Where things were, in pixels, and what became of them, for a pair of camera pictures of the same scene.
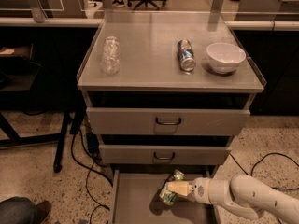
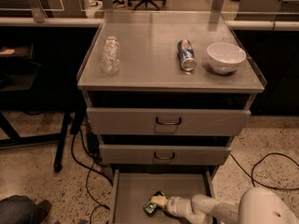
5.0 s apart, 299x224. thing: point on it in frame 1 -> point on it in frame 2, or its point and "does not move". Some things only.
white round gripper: x=199 y=190 -> x=173 y=204
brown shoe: x=43 y=208 does not move
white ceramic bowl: x=223 y=58 does not move
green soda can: x=165 y=194 -> x=150 y=208
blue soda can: x=186 y=54 does not move
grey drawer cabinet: x=167 y=91 does not move
